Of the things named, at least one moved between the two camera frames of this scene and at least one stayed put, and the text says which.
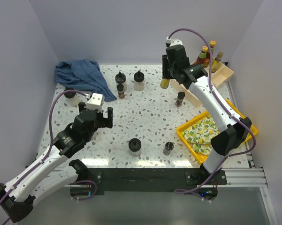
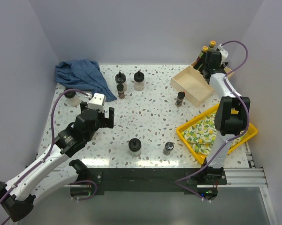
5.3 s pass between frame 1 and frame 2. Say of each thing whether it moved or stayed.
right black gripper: moved
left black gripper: stayed
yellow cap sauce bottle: stayed
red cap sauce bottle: stayed
